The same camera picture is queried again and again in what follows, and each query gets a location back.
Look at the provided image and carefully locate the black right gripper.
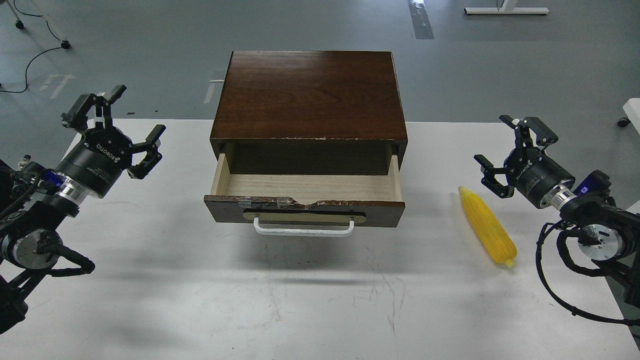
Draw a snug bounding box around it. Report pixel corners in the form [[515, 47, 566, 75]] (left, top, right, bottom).
[[473, 115, 576, 209]]

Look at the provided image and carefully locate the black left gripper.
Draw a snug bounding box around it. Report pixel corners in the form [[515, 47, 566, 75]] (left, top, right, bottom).
[[54, 84, 166, 198]]

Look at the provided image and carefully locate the yellow corn cob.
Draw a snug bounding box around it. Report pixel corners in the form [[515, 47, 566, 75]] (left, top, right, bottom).
[[457, 186, 518, 268]]

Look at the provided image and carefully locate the wooden drawer with white handle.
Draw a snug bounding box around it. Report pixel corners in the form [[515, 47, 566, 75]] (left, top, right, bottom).
[[203, 154, 406, 237]]

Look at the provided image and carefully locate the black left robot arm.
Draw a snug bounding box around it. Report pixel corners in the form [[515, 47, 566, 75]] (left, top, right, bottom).
[[0, 85, 166, 333]]

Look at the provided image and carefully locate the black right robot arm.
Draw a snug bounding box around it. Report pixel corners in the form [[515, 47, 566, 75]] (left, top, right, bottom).
[[474, 114, 640, 327]]

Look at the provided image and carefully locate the white furniture with caster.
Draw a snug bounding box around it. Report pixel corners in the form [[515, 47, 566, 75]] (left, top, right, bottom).
[[616, 97, 640, 132]]

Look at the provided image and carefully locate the white stand leg with caster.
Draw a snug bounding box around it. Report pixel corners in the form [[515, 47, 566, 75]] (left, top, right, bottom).
[[0, 0, 25, 30]]

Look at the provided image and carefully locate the white table base foot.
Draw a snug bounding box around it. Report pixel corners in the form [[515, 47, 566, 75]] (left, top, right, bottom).
[[464, 0, 550, 16]]

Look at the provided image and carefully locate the dark wooden cabinet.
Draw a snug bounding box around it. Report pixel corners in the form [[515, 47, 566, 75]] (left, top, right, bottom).
[[209, 50, 409, 175]]

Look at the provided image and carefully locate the black floor cable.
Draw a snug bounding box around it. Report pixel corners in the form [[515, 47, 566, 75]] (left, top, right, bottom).
[[0, 0, 71, 94]]

